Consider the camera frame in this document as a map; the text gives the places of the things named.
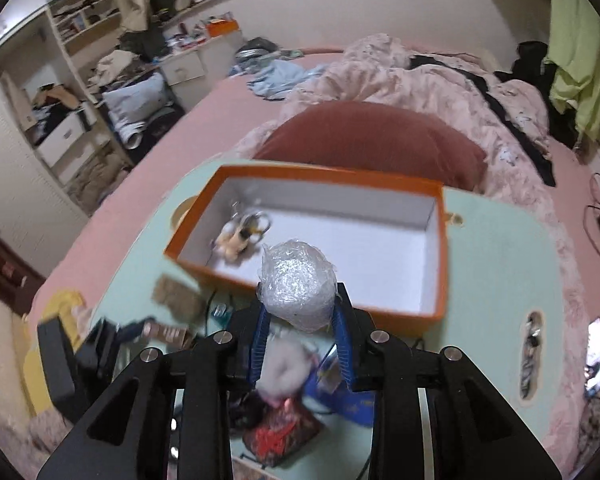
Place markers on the bubble wrap ball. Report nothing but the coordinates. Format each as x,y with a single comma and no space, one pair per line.
295,285

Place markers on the blue case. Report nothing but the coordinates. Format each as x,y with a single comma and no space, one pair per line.
352,402

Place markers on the green hanging garment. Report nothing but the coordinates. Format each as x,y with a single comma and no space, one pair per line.
575,60

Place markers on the white nightstand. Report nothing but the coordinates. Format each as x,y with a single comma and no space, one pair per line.
185,67

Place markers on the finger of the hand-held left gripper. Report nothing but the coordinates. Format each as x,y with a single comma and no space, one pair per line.
132,330

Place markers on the smartphone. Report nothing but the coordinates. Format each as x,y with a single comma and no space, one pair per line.
597,355

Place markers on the brown printed packet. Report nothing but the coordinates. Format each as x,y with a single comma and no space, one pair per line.
167,333

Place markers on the red cushion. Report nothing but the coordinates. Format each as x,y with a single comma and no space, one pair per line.
370,135

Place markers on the pink floral blanket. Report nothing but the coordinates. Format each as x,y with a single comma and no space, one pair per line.
405,80

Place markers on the light blue pillow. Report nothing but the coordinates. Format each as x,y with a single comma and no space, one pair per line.
132,100

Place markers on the yellow cloth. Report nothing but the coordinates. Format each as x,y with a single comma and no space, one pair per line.
55,310

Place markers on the beige clothes pile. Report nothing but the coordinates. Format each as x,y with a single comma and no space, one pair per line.
110,65

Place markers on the mint green cartoon desktop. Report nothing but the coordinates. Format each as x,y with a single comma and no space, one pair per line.
490,270

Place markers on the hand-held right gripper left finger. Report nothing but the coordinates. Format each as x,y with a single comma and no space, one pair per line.
257,347

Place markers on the red patterned pouch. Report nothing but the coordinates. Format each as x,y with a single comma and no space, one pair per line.
280,432

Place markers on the dark patterned clothing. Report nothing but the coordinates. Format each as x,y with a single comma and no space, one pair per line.
255,50

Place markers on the black clothing pile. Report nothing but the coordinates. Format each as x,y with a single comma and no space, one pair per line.
530,65

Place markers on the small orange box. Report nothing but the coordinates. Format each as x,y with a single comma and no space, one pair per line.
222,28

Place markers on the light blue clothing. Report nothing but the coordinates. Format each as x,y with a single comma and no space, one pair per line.
280,77

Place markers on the white shelf unit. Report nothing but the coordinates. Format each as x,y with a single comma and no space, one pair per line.
65,135

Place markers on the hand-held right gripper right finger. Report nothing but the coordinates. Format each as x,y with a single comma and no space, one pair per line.
345,357

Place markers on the white fluffy scrunchie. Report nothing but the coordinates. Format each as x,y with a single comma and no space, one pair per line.
285,370

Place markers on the orange cardboard box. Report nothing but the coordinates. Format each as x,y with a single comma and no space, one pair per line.
192,225

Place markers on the black and white scrunchie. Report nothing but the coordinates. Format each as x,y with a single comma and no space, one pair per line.
245,410

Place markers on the long black garment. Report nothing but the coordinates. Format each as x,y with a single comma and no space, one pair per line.
500,105

